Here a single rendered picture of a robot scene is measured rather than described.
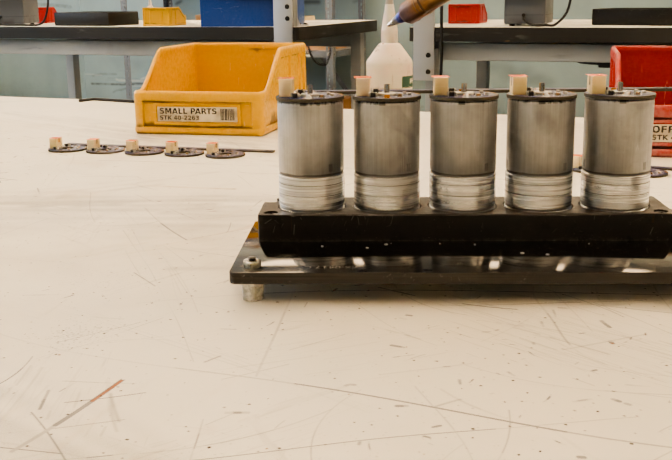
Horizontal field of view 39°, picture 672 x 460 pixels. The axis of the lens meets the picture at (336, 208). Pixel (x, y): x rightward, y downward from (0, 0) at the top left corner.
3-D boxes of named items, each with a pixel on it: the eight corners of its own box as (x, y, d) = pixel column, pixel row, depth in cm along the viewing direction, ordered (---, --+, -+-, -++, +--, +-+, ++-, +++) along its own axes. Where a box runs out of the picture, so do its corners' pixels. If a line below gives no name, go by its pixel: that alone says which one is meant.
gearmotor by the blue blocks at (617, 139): (655, 236, 34) (664, 93, 33) (586, 236, 34) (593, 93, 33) (636, 219, 36) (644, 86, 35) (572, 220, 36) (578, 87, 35)
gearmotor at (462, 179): (498, 236, 34) (502, 94, 33) (430, 236, 34) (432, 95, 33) (490, 220, 36) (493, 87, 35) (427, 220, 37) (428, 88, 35)
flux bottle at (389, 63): (421, 130, 69) (422, -11, 66) (382, 134, 67) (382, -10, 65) (395, 124, 71) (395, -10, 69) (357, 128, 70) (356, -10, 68)
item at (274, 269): (661, 246, 37) (663, 217, 37) (728, 305, 30) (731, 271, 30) (256, 246, 38) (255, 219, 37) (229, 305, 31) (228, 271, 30)
